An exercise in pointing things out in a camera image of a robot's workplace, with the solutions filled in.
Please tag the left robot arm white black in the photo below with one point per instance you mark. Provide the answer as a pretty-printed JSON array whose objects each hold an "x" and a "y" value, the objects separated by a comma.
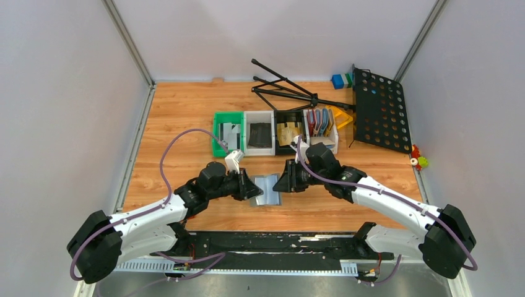
[{"x": 104, "y": 241}]

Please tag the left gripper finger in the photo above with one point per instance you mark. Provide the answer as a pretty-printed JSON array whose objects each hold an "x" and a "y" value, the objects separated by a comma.
[
  {"x": 252, "y": 191},
  {"x": 245, "y": 179}
]

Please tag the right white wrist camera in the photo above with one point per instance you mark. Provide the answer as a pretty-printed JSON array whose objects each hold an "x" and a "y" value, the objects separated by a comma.
[{"x": 300, "y": 151}]

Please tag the black music stand tripod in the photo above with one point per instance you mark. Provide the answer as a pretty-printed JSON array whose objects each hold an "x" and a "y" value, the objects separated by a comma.
[{"x": 285, "y": 88}]

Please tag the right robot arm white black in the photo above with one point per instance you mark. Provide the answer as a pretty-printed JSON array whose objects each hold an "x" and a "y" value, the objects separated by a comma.
[{"x": 441, "y": 237}]

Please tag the blue green toy blocks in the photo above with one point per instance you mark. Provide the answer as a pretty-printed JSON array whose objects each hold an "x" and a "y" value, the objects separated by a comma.
[{"x": 340, "y": 81}]

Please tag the white cards in green bin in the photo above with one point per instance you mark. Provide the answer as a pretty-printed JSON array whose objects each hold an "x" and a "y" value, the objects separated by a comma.
[{"x": 230, "y": 135}]

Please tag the grey card holder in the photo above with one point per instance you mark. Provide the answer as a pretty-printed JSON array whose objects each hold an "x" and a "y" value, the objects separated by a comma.
[{"x": 269, "y": 197}]

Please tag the green plastic bin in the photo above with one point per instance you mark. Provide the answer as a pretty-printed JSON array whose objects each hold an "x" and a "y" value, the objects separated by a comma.
[{"x": 227, "y": 117}]

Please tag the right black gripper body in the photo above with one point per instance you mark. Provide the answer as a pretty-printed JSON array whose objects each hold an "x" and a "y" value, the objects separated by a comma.
[{"x": 303, "y": 179}]

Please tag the yellow brown packet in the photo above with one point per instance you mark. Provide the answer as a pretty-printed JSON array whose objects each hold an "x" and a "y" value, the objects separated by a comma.
[{"x": 287, "y": 131}]

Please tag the black plastic bin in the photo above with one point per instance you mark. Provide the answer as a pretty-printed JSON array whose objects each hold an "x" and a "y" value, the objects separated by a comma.
[{"x": 288, "y": 116}]

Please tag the white plastic bin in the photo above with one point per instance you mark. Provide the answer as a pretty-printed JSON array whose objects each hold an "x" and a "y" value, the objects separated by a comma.
[{"x": 259, "y": 117}]

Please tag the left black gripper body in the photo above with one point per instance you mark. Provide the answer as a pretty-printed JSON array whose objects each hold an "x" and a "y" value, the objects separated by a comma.
[{"x": 233, "y": 185}]

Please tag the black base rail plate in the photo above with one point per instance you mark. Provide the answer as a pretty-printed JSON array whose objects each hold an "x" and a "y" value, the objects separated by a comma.
[{"x": 264, "y": 253}]

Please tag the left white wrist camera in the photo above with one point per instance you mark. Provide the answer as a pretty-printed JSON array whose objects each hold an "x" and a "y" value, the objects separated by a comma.
[{"x": 233, "y": 159}]

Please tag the small colourful toy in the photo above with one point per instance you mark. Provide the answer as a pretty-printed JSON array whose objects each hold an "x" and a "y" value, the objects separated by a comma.
[{"x": 417, "y": 160}]

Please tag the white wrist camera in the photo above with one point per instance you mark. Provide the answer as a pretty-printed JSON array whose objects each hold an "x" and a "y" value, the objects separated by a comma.
[
  {"x": 233, "y": 159},
  {"x": 300, "y": 151}
]

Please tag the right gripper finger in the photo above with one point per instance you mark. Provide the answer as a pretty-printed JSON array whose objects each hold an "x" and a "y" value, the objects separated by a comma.
[
  {"x": 290, "y": 168},
  {"x": 283, "y": 184}
]

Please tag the white bin with wallets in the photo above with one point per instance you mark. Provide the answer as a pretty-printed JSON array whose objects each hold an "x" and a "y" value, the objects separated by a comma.
[{"x": 321, "y": 128}]

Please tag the black perforated stand plate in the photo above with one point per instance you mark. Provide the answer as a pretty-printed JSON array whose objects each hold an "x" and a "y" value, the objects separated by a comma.
[{"x": 380, "y": 112}]

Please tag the yellow triangle frame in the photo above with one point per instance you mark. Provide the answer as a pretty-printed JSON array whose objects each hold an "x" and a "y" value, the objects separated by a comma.
[{"x": 338, "y": 118}]

